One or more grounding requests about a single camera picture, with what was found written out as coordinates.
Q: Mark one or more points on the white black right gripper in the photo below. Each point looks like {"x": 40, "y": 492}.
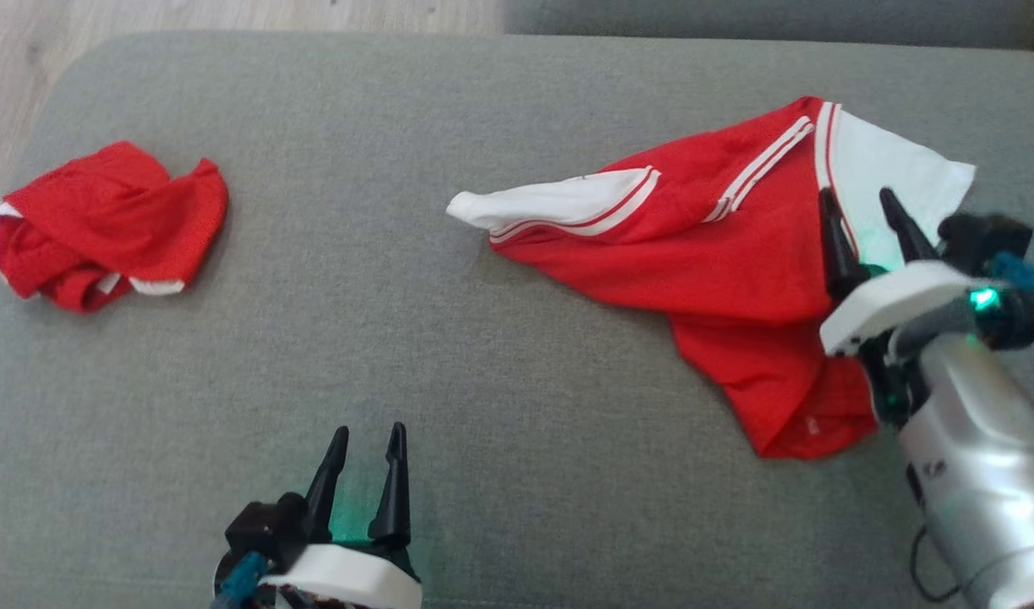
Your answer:
{"x": 889, "y": 300}

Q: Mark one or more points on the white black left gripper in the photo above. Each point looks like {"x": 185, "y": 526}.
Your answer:
{"x": 347, "y": 577}

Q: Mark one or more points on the red white striped jersey shirt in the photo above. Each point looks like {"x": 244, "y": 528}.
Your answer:
{"x": 719, "y": 254}

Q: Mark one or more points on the red shorts with white trim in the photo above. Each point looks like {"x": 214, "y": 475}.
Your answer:
{"x": 102, "y": 220}

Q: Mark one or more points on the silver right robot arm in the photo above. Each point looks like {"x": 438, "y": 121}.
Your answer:
{"x": 982, "y": 474}

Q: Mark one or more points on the large grey fabric sofa ottoman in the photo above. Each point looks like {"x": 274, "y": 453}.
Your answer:
{"x": 483, "y": 381}

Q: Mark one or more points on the grey sofa seat cushion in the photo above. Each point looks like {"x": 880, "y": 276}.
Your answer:
{"x": 736, "y": 21}

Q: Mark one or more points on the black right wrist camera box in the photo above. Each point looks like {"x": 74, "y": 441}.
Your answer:
{"x": 982, "y": 241}

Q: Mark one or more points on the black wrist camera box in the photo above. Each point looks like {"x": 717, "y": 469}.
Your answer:
{"x": 254, "y": 529}
{"x": 982, "y": 241}

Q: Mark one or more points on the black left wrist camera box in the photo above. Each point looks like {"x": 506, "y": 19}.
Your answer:
{"x": 254, "y": 529}

